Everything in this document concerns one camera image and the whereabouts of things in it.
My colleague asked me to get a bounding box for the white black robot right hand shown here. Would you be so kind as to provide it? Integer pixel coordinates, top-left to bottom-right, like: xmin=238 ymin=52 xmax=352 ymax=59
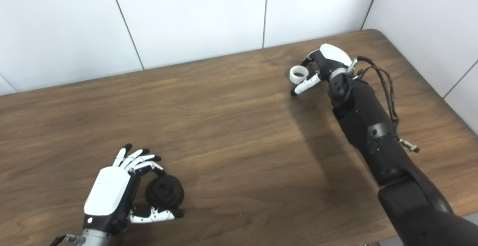
xmin=291 ymin=44 xmax=353 ymax=97

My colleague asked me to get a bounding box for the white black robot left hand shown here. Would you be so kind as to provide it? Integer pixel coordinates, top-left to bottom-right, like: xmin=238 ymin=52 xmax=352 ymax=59
xmin=83 ymin=143 xmax=184 ymax=235

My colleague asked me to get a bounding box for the white plastic ring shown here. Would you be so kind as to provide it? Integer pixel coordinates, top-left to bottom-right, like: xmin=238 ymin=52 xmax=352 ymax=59
xmin=289 ymin=65 xmax=310 ymax=84

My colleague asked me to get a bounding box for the round black plastic part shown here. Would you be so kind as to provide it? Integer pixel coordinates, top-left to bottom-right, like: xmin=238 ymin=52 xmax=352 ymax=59
xmin=145 ymin=175 xmax=184 ymax=210

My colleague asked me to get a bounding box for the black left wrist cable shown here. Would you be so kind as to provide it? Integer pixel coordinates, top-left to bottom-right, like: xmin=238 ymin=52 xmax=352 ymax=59
xmin=49 ymin=234 xmax=86 ymax=246

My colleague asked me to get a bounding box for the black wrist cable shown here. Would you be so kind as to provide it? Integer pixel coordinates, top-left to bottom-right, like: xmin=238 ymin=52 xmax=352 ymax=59
xmin=49 ymin=234 xmax=86 ymax=246
xmin=347 ymin=56 xmax=420 ymax=153

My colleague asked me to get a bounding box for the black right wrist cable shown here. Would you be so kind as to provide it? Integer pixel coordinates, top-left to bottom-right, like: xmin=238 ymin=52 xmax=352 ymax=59
xmin=347 ymin=56 xmax=420 ymax=153

